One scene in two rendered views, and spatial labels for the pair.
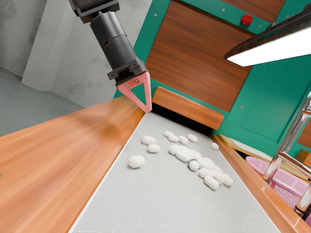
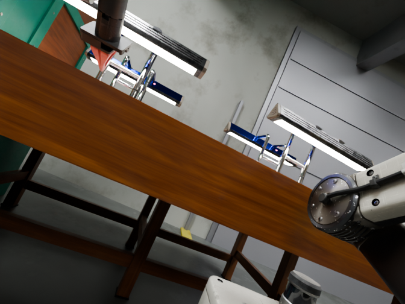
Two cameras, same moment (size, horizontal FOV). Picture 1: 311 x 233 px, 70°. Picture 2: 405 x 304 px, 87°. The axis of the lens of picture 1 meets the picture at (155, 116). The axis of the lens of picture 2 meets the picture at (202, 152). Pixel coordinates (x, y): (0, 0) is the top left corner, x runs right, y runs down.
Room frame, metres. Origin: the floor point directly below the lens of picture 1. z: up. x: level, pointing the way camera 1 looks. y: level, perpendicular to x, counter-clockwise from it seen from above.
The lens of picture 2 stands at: (0.24, 0.65, 0.66)
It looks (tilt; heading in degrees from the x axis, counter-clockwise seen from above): 7 degrees up; 257
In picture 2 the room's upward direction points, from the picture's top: 24 degrees clockwise
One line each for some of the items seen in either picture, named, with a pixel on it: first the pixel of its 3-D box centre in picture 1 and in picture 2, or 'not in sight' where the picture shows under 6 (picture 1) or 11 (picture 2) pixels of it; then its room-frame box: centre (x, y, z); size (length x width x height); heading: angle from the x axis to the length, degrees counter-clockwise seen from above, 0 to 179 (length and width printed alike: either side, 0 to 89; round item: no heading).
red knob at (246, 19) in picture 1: (246, 20); not in sight; (0.96, -0.18, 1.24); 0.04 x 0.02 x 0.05; 91
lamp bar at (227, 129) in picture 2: not in sight; (262, 145); (-0.46, -0.75, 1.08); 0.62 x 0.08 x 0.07; 1
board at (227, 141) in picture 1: (259, 155); not in sight; (0.89, -0.45, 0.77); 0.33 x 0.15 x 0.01; 91
